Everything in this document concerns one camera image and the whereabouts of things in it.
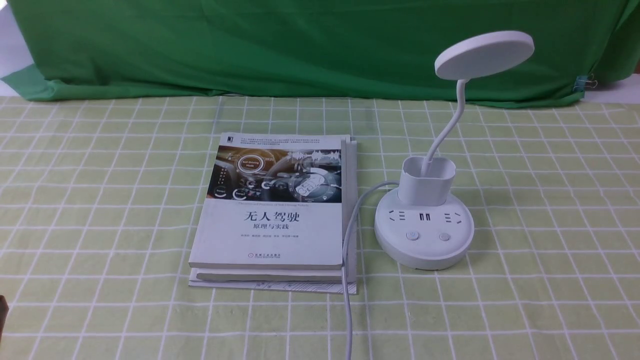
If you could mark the top white self-driving book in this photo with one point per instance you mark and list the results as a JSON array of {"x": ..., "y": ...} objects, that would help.
[{"x": 274, "y": 201}]

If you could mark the bottom white book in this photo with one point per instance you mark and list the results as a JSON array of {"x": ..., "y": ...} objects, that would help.
[{"x": 326, "y": 281}]

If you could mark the dark object at left edge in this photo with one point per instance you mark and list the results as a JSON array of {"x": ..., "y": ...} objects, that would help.
[{"x": 4, "y": 312}]

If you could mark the binder clip on backdrop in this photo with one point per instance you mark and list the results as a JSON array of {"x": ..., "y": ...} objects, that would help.
[{"x": 585, "y": 82}]

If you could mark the green backdrop cloth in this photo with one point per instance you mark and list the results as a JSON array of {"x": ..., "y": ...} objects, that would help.
[{"x": 372, "y": 49}]

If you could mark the green checkered tablecloth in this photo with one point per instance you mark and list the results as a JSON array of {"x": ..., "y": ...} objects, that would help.
[{"x": 100, "y": 201}]

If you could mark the white desk lamp with base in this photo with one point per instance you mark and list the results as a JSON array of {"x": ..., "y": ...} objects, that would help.
[{"x": 420, "y": 223}]

